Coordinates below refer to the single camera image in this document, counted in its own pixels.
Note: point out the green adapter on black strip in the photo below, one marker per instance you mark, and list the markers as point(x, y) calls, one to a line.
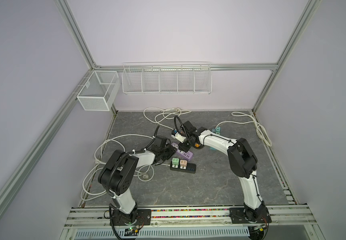
point(175, 162)

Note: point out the white mesh box basket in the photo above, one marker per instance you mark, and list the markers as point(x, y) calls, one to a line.
point(99, 91)

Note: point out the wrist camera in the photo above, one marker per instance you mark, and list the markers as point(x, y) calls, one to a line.
point(161, 142)
point(176, 135)

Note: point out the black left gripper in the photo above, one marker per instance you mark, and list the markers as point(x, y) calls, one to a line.
point(172, 151)

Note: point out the purple power strip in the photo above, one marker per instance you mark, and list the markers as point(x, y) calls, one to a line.
point(186, 155)

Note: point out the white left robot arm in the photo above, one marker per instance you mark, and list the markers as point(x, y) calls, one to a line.
point(117, 175)

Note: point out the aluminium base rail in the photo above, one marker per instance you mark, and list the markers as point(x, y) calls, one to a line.
point(284, 222)

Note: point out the black power strip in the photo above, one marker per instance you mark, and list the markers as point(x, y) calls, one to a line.
point(189, 168)

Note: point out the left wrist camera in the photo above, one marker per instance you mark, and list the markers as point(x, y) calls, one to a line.
point(161, 142)

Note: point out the teal power strip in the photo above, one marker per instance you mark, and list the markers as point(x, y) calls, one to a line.
point(217, 130)

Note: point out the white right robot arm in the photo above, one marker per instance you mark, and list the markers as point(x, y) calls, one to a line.
point(243, 163)

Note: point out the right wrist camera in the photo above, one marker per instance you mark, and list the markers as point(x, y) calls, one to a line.
point(176, 135)

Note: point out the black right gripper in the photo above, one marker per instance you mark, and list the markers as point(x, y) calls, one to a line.
point(181, 146)

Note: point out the white wire wall basket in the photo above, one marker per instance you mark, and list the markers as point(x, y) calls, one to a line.
point(168, 78)

